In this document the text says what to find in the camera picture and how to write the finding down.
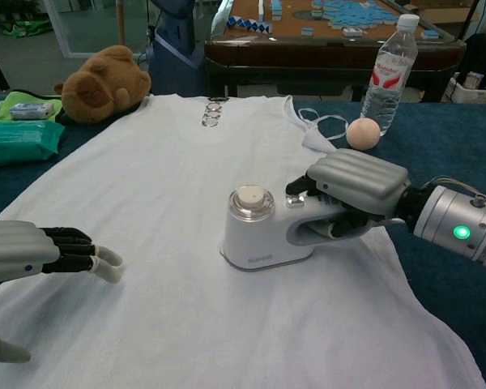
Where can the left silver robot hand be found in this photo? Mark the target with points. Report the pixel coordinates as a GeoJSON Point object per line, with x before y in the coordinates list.
{"type": "Point", "coordinates": [16, 251]}

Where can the peach ball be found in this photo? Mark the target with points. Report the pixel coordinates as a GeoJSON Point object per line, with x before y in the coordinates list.
{"type": "Point", "coordinates": [363, 134]}

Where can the small carton box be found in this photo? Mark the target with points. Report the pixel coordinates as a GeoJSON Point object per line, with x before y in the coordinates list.
{"type": "Point", "coordinates": [474, 79]}

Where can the glass panel with frame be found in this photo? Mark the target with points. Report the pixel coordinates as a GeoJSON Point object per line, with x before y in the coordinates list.
{"type": "Point", "coordinates": [89, 24]}

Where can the white handheld garment steamer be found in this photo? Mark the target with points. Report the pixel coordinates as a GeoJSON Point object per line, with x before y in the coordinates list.
{"type": "Point", "coordinates": [259, 239]}

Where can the white sleeveless top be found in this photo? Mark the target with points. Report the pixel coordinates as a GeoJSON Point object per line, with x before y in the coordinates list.
{"type": "Point", "coordinates": [166, 182]}

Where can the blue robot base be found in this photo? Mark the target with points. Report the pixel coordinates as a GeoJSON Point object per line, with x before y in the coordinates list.
{"type": "Point", "coordinates": [178, 48]}

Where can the brown plush toy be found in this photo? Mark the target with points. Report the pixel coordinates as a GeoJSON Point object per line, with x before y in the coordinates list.
{"type": "Point", "coordinates": [101, 85]}

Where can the teal wet wipes pack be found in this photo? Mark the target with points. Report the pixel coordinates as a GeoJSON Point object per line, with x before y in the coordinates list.
{"type": "Point", "coordinates": [20, 139]}

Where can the white mahjong tile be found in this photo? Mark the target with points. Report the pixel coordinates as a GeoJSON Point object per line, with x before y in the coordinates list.
{"type": "Point", "coordinates": [352, 32]}

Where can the blue mahjong tile heap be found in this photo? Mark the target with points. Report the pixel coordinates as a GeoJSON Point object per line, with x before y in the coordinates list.
{"type": "Point", "coordinates": [356, 12]}

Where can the green folded cloth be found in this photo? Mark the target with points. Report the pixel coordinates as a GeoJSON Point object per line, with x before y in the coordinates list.
{"type": "Point", "coordinates": [8, 107]}

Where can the white plastic basket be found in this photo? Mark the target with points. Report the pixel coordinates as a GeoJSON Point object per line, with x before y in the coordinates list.
{"type": "Point", "coordinates": [474, 95]}

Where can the green bag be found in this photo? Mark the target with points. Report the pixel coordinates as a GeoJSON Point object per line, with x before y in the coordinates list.
{"type": "Point", "coordinates": [26, 29]}

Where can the blue white snake puzzle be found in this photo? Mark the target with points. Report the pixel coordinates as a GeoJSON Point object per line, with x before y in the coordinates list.
{"type": "Point", "coordinates": [249, 24]}

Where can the dark blue table mat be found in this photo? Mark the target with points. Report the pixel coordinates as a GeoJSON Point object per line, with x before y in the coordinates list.
{"type": "Point", "coordinates": [449, 138]}

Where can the small blue white box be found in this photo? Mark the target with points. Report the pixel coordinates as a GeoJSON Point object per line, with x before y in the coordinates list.
{"type": "Point", "coordinates": [31, 110]}

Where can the brown mahjong table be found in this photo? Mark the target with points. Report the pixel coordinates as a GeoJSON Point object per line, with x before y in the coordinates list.
{"type": "Point", "coordinates": [308, 52]}

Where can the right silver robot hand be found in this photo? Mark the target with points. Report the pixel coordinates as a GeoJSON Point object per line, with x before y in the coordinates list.
{"type": "Point", "coordinates": [364, 178]}

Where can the clear plastic water bottle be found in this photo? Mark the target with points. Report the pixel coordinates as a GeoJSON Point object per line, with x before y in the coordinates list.
{"type": "Point", "coordinates": [384, 93]}

